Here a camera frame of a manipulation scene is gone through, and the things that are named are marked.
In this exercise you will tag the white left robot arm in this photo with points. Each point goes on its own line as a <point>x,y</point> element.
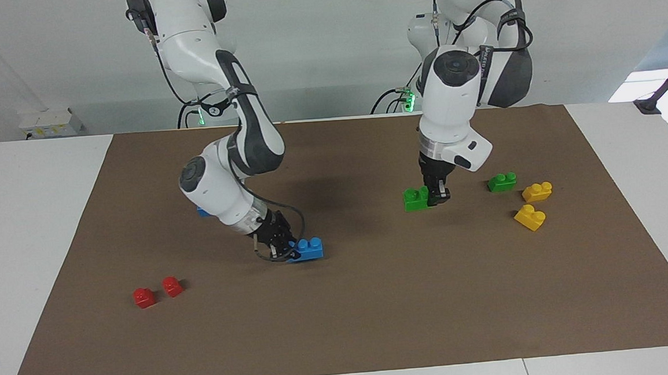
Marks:
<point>450,99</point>

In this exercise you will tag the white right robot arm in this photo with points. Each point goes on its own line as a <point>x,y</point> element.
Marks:
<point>218,183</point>

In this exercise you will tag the brown paper table mat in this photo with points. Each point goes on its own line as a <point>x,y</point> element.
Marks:
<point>376,312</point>

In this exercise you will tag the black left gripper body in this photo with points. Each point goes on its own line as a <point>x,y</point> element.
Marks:
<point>436,172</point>

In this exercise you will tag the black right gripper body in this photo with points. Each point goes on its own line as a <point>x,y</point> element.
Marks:
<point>273,229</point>

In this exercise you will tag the blue three-stud toy block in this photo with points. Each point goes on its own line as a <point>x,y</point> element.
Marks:
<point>310,250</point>
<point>202,212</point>

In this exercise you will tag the yellow two-stud toy block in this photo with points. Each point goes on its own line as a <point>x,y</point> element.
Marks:
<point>537,192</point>
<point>529,218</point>

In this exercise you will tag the green two-stud toy block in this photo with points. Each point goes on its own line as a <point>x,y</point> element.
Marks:
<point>501,183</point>
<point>415,201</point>

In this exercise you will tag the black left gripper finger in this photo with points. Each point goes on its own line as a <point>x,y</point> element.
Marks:
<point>443,195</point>
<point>430,194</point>

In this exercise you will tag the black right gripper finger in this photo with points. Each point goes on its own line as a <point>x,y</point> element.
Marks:
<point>292,248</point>
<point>277,253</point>

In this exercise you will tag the white power strip box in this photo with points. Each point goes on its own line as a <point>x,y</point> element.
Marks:
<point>46,121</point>

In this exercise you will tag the red one-stud toy block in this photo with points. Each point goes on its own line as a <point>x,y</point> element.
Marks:
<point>172,287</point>
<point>144,298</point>

